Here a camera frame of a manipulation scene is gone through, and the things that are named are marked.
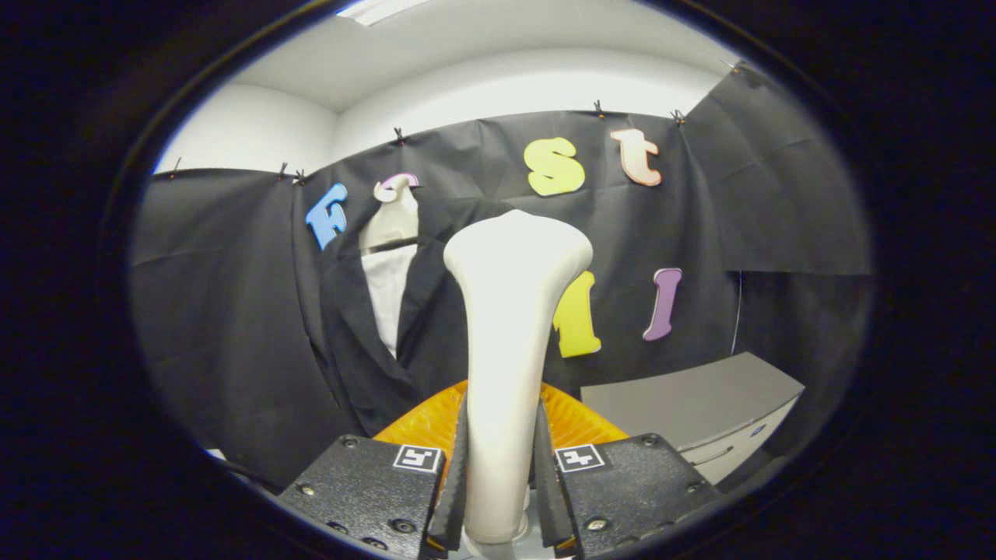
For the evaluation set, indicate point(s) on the grey cabinet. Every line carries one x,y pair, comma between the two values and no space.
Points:
700,397

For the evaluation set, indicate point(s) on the black backdrop cloth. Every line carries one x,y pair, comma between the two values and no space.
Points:
218,311

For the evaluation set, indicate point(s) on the white clothes hanger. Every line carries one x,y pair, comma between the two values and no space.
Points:
393,222

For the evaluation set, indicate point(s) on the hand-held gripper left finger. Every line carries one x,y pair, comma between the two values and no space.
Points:
455,482

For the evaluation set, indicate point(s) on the ceiling light panel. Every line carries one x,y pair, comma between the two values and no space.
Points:
373,9

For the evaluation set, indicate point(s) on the black suit jacket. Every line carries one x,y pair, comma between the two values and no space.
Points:
420,327

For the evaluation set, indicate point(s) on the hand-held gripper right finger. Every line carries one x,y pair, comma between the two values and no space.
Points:
545,490

